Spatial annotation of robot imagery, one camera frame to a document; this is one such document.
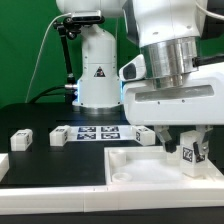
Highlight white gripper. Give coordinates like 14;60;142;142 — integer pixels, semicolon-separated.
124;72;224;163

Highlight white square tabletop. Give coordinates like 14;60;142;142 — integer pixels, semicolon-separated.
104;146;216;184

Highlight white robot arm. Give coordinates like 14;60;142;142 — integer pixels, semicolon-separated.
56;0;224;161

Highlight AprilTag marker sheet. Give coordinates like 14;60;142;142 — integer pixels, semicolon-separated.
68;125;133;141

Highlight white U-shaped fence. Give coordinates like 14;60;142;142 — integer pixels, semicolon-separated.
0;164;224;215

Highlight black cables at base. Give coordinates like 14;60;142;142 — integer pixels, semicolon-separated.
28;85;73;104

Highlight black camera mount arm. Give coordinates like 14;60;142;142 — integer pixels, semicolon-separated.
53;20;77;104

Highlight white camera cable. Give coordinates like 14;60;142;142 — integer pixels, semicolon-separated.
24;12;73;104

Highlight grey camera on mount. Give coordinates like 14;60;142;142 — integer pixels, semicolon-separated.
71;10;104;24

